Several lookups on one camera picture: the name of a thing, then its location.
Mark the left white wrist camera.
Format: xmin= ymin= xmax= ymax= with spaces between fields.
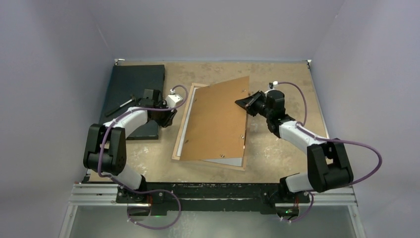
xmin=165 ymin=89 xmax=183 ymax=108

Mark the black flat box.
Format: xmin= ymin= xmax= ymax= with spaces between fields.
xmin=99 ymin=64 xmax=165 ymax=123

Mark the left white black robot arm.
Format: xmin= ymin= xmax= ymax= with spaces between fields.
xmin=83 ymin=89 xmax=185 ymax=203

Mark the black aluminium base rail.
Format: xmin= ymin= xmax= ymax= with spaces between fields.
xmin=69 ymin=182 xmax=357 ymax=216

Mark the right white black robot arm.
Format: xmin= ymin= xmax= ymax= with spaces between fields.
xmin=235 ymin=90 xmax=354 ymax=202

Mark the printed photo with white border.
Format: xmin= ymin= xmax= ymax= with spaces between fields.
xmin=176 ymin=88 xmax=244 ymax=168

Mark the wooden picture frame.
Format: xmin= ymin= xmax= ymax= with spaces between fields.
xmin=171 ymin=83 xmax=247 ymax=171

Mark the small black metal hammer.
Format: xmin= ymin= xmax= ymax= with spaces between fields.
xmin=105 ymin=94 xmax=136 ymax=117

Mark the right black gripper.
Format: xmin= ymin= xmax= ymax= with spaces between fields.
xmin=235 ymin=90 xmax=273 ymax=119

